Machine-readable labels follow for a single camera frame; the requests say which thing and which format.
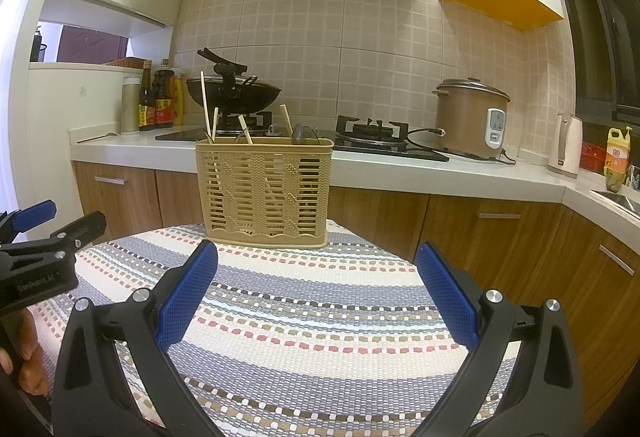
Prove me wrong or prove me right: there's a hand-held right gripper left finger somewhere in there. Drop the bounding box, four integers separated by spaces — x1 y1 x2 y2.
50 239 221 437

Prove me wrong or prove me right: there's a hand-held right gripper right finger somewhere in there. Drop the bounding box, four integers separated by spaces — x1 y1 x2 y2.
415 241 586 437

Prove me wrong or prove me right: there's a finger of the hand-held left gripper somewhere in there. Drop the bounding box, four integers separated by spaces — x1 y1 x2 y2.
0 211 108 269
0 199 57 244

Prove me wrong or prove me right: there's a beige plastic utensil holder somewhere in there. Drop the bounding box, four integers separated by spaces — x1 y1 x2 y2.
195 136 335 249

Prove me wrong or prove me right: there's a person's left hand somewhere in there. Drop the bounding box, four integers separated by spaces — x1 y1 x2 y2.
0 309 52 397

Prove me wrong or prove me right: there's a striped woven mat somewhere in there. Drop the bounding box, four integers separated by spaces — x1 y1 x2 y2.
30 221 521 437

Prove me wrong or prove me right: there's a beige canister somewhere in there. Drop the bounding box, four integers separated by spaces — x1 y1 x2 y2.
121 77 144 136

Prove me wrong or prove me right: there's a slim dark sauce bottle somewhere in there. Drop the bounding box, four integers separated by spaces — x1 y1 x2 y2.
138 60 156 132

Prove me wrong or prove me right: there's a large dark sauce bottle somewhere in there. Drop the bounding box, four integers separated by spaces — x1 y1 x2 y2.
152 59 176 128

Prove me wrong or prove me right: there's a dark small object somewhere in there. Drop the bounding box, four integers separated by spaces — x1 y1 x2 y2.
31 24 49 63

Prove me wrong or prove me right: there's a brown rice cooker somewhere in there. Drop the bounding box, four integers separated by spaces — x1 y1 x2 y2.
432 78 512 162

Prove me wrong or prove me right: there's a black gas stove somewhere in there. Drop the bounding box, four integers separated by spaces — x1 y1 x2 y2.
155 113 451 162

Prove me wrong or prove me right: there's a maroon door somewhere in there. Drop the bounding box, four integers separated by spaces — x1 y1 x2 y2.
57 24 129 64

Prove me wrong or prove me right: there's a white electric kettle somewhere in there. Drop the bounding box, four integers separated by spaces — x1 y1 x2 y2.
547 112 584 176

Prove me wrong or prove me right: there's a metal sink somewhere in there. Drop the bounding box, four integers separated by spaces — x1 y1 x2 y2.
590 188 640 214

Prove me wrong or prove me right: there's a red plastic basket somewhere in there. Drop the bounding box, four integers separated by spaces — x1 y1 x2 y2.
581 142 608 176

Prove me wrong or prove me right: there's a black wok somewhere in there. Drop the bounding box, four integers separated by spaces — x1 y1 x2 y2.
186 78 282 116

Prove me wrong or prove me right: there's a yellow oil bottle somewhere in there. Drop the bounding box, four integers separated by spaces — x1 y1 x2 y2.
603 127 632 193

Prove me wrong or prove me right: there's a white upper cabinet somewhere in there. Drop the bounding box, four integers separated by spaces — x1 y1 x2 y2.
39 0 177 42

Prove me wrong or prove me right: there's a dark window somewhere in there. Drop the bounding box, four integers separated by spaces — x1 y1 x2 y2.
549 0 640 126

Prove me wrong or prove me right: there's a black power cable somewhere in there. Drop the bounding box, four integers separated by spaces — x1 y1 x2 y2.
406 127 447 154

